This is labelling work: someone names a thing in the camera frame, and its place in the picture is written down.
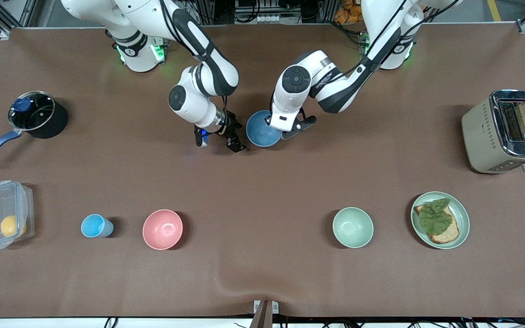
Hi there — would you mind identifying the pink bowl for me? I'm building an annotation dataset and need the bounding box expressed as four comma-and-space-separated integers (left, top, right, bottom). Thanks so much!
142, 209, 184, 251

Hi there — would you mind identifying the blue bowl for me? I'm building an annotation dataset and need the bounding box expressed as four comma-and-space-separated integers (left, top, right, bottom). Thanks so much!
246, 110, 284, 148

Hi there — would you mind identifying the brown mounting post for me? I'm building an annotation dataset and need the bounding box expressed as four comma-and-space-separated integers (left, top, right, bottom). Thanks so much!
250, 301, 274, 328

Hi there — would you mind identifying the light blue cup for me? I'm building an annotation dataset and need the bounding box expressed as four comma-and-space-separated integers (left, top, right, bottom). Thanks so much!
81, 214, 114, 238

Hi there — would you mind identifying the black pot with blue handle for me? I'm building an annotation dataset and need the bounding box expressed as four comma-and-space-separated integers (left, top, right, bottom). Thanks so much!
0, 91, 69, 166

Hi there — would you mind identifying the brown table cover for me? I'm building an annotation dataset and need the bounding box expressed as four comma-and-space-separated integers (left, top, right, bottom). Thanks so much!
0, 23, 525, 318

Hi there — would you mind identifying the pale green bowl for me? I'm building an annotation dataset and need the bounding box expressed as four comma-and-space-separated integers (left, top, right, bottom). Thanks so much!
332, 207, 374, 249

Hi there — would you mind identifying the pale green plate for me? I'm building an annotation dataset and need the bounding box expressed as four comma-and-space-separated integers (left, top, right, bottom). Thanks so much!
411, 191, 471, 250

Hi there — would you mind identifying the wholegrain bread slice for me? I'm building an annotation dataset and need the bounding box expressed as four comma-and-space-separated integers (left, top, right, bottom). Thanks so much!
414, 204, 460, 244

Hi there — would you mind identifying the glass lid with blue knob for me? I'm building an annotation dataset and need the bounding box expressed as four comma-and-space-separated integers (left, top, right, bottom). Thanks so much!
8, 91, 56, 131

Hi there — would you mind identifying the silver metal table bracket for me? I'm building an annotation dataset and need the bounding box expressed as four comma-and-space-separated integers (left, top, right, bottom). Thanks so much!
253, 300, 279, 315

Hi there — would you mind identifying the bag of orange fruits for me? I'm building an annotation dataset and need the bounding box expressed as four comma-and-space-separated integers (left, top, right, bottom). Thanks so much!
334, 0, 365, 24

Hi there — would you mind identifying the yellow round fruit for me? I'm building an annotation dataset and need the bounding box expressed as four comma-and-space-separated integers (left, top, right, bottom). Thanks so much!
0, 215, 27, 237

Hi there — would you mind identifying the green lettuce leaf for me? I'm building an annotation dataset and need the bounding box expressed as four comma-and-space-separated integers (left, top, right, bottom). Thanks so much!
419, 198, 453, 236

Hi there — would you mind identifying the beige and chrome toaster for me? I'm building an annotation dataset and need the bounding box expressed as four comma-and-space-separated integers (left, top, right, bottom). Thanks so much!
462, 89, 525, 174

